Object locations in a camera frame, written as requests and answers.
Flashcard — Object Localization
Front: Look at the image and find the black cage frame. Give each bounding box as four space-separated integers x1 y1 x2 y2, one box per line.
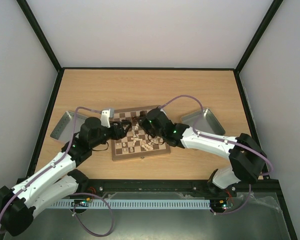
16 0 298 240

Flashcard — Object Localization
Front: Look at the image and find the left metal tray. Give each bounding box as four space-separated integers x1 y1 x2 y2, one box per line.
50 111 88 143

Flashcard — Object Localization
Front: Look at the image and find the metal tray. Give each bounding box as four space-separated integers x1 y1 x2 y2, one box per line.
50 111 88 143
180 108 226 136

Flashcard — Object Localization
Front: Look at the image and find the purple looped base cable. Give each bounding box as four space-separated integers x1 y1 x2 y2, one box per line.
71 192 114 238

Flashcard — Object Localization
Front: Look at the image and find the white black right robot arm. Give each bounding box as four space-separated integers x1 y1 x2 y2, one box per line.
137 107 267 196

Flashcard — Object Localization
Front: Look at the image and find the right metal tray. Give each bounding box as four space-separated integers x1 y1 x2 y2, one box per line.
180 108 226 136

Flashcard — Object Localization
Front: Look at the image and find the wooden folding chess board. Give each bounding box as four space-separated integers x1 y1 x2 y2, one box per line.
111 105 171 162

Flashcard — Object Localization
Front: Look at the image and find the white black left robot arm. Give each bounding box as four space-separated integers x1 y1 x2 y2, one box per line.
0 117 132 237

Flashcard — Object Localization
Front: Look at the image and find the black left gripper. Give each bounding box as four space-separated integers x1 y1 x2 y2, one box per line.
90 121 133 149

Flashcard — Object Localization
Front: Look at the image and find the light blue slotted cable duct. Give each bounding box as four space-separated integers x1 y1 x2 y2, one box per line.
49 199 211 210

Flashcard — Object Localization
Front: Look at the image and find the pile of white chess pieces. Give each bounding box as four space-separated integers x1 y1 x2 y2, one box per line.
126 125 155 153

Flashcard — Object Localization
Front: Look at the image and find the pile of dark chess pieces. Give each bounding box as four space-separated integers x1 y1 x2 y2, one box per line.
121 110 147 124

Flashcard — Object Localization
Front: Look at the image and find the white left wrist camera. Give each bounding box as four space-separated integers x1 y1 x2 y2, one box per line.
100 108 115 128

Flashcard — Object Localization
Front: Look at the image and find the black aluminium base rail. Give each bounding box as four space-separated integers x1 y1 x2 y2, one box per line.
87 178 281 198

